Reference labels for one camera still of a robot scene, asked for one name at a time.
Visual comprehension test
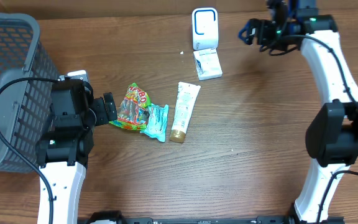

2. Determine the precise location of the colourful Haribo candy bag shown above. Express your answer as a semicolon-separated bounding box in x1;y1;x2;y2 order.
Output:
109;83;151;131

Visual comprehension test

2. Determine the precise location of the teal tissue packet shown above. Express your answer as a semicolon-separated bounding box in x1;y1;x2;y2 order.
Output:
140;104;169;142

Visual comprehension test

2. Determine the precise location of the white Hansaplast plaster box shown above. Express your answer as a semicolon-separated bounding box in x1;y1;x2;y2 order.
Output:
193;48;223;81

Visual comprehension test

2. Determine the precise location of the white tube with gold cap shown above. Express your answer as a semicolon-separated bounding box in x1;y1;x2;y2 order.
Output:
170;82;201;143

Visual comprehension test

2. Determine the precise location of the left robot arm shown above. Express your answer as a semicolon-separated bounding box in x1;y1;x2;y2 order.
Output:
35;78;117;223

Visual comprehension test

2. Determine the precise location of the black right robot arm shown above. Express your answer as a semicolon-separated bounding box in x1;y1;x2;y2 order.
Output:
238;1;358;223

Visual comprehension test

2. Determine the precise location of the white barcode scanner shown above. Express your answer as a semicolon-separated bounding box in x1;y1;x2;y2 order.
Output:
191;7;219;50

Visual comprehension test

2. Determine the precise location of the grey plastic shopping basket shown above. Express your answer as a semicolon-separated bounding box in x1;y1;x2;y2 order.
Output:
0;13;60;172

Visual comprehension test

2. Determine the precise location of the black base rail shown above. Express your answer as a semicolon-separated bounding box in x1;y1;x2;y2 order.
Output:
78;210;345;224

